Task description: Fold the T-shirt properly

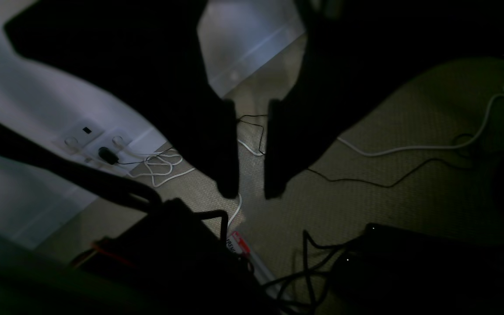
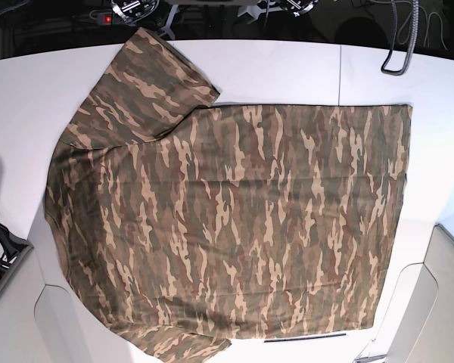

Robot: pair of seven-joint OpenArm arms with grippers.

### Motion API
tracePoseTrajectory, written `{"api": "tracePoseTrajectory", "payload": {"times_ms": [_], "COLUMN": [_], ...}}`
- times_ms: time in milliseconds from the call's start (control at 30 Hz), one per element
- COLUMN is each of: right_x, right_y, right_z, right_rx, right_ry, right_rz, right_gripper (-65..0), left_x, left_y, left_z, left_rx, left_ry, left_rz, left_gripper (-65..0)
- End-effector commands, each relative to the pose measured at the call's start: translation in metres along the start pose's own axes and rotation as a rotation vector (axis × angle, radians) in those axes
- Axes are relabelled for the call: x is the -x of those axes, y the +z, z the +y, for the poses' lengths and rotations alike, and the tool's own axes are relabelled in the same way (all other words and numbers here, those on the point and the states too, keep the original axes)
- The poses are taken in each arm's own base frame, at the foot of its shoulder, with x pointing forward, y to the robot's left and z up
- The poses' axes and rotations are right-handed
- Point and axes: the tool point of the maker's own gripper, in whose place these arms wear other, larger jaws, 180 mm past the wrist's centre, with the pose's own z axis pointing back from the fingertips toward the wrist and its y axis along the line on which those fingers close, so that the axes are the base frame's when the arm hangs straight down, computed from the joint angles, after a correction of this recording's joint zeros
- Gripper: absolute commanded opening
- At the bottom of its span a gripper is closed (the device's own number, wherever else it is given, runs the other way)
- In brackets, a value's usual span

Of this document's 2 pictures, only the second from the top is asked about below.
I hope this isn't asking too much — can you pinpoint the camouflage T-shirt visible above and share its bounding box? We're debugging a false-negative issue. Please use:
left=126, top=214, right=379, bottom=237
left=44, top=29, right=412, bottom=362

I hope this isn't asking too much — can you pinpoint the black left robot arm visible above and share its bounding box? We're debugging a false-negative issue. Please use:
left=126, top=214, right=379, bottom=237
left=276, top=0, right=319, bottom=17

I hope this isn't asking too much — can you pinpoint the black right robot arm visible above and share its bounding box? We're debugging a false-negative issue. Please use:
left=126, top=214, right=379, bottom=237
left=110, top=0, right=160, bottom=24

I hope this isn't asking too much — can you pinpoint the white power strip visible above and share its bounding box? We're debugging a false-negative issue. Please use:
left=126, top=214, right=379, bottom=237
left=89, top=10, right=124, bottom=26

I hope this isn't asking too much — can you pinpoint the grey corrugated cable loop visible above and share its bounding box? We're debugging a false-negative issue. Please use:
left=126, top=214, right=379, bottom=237
left=381, top=0, right=421, bottom=76

